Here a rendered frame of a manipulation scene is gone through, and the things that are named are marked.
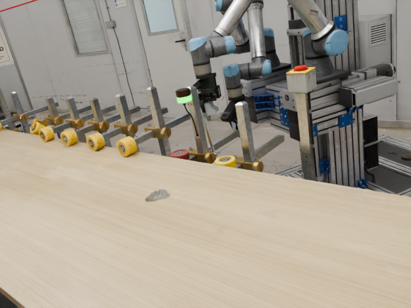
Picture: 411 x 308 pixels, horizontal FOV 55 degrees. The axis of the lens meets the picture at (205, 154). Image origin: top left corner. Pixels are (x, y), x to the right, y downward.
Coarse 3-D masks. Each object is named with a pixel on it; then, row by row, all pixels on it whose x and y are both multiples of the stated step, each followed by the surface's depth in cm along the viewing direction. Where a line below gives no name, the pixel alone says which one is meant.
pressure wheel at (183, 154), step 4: (172, 152) 169; (176, 152) 169; (180, 152) 167; (184, 152) 166; (188, 152) 167; (172, 156) 165; (176, 156) 164; (180, 156) 164; (184, 156) 164; (188, 156) 166
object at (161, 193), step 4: (152, 192) 132; (156, 192) 132; (160, 192) 131; (164, 192) 132; (148, 196) 131; (152, 196) 132; (156, 196) 132; (160, 196) 131; (164, 196) 131; (168, 196) 131; (148, 200) 130; (152, 200) 130
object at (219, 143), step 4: (232, 132) 194; (236, 132) 194; (224, 136) 190; (228, 136) 189; (232, 136) 192; (236, 136) 194; (216, 140) 187; (220, 140) 186; (224, 140) 187; (228, 140) 190; (216, 144) 183; (220, 144) 185; (224, 144) 188; (208, 148) 179; (216, 148) 183; (192, 156) 173; (192, 160) 172; (196, 160) 174
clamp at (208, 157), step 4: (196, 148) 178; (192, 152) 175; (196, 152) 174; (208, 152) 171; (196, 156) 173; (200, 156) 172; (204, 156) 170; (208, 156) 169; (212, 156) 171; (200, 160) 172; (204, 160) 170; (208, 160) 169; (212, 160) 171
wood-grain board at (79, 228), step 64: (0, 192) 163; (64, 192) 151; (128, 192) 140; (192, 192) 131; (256, 192) 123; (320, 192) 115; (384, 192) 109; (0, 256) 115; (64, 256) 109; (128, 256) 103; (192, 256) 98; (256, 256) 93; (320, 256) 89; (384, 256) 85
